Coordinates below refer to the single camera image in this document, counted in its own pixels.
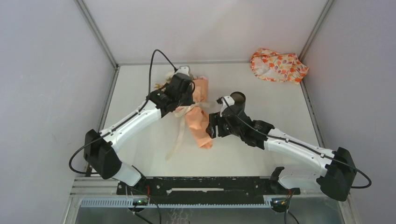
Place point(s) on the cream ribbon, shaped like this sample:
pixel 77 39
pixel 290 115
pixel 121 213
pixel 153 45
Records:
pixel 195 119

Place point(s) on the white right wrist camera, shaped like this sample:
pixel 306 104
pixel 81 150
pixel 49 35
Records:
pixel 225 102

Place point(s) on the orange wrapping paper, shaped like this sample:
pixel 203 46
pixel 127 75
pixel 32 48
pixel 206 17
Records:
pixel 201 91

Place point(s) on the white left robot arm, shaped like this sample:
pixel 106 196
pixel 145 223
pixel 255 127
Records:
pixel 101 148

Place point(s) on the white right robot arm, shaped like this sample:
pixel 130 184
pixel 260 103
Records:
pixel 332 171

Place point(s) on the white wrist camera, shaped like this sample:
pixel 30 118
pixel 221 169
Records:
pixel 225 102
pixel 183 70

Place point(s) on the dark brown vase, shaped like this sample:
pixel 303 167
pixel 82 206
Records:
pixel 239 103

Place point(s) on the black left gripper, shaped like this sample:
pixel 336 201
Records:
pixel 190 100

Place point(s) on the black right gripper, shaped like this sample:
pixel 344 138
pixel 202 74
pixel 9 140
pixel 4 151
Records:
pixel 215 120

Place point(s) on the orange floral cloth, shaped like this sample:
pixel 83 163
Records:
pixel 273 66

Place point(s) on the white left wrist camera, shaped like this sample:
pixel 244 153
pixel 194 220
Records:
pixel 183 70

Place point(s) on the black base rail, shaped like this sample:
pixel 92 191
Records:
pixel 218 191

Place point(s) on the pink white flower bouquet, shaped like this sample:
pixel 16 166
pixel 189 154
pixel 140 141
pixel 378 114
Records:
pixel 169 76

